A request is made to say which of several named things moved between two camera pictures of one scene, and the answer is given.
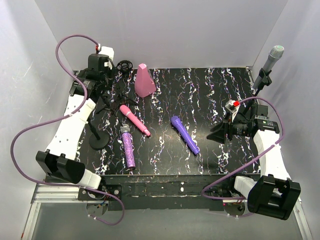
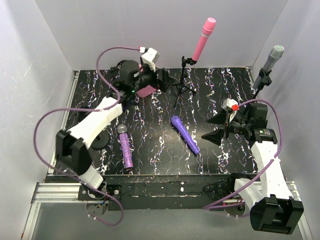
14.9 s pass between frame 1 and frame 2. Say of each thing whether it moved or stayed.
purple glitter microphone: moved
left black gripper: moved
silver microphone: stayed
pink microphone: moved
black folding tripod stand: moved
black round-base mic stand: stayed
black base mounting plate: stayed
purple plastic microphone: stayed
